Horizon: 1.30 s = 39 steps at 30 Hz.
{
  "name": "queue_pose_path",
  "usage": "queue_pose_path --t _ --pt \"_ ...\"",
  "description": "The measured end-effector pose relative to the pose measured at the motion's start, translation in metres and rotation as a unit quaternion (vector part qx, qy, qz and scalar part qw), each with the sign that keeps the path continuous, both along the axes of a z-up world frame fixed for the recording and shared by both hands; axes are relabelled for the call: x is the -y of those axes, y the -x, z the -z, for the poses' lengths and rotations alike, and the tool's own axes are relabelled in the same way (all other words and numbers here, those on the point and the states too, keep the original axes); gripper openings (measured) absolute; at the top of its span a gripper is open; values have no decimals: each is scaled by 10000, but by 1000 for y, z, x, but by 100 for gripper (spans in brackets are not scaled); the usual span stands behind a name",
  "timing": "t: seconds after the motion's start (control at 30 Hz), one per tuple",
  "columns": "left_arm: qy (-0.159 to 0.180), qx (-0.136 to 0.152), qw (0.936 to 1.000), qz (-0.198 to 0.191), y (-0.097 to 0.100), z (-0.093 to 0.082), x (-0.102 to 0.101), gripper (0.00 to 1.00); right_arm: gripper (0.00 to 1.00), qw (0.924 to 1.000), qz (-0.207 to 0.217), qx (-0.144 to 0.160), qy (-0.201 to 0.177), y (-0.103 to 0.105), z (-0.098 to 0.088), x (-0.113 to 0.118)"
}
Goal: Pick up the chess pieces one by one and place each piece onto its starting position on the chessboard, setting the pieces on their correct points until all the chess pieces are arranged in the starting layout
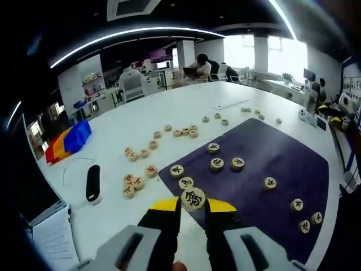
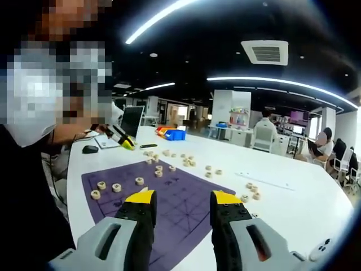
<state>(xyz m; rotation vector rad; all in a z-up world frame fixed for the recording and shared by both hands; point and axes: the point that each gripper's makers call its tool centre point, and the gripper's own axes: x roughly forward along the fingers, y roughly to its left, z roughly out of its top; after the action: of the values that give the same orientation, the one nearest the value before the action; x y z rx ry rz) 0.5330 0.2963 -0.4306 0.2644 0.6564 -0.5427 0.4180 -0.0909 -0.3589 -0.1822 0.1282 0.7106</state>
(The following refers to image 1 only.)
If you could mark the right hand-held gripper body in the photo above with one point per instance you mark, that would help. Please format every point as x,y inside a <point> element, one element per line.
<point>346,102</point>

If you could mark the red storage bin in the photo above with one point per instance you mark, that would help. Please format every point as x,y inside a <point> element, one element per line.
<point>50,155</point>

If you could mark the purple chessboard mat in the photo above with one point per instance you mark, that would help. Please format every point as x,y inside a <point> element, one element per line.
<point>268,146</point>

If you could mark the round wooden chess piece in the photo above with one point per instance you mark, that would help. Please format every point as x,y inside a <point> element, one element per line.
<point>193,199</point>

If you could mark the yellow storage bin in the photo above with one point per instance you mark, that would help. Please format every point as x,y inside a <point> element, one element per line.
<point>60,146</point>

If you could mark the shelf with colourful items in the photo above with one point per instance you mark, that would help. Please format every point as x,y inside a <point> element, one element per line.
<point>93,86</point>

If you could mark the purple wall screen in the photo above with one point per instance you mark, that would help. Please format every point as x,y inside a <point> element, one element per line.
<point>160,55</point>

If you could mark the black computer monitor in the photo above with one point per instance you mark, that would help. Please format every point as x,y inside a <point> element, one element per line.
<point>309,74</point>

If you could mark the blue storage bin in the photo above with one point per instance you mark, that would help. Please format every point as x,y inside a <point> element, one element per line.
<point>77,138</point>

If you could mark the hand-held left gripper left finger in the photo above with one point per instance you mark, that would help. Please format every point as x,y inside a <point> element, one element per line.
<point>160,226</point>

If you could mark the short ceiling light strip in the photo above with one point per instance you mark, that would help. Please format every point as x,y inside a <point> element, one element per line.
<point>15,112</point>

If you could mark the black tablet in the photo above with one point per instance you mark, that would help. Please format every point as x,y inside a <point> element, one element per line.
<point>190,72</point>

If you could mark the white office desk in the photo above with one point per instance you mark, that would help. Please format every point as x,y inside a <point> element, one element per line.
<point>98,103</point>

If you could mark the group of wooden chess pieces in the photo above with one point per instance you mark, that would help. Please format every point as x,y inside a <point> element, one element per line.
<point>217,164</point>

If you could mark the ceiling air vent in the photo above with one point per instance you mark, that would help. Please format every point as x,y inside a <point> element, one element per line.
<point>129,9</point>

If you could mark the white game controller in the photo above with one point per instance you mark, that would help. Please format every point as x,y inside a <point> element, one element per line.
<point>302,114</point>

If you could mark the long curved ceiling light strip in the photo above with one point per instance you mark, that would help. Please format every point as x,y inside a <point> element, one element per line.
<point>281,17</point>

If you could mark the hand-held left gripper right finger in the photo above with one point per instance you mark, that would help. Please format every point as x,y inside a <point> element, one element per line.
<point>222,226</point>

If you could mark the black smartphone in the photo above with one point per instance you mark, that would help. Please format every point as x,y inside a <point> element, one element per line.
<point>321,124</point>

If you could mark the white high-back office chair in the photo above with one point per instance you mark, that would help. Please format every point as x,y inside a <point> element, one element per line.
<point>131,84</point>

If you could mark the potted plant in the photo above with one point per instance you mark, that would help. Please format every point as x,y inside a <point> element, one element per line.
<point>287,77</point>

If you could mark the grey office chair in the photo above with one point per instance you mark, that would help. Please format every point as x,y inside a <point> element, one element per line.
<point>311,103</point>

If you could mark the person's left hand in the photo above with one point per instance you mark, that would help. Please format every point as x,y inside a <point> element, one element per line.
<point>179,267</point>

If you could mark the black white oblong device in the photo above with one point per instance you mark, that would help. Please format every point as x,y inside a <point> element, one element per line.
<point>93,180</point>

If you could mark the white printed paper sheet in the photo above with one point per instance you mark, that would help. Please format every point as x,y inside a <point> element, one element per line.
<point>56,242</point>

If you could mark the blue white wall display board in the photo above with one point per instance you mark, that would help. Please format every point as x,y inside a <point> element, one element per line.
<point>354,84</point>

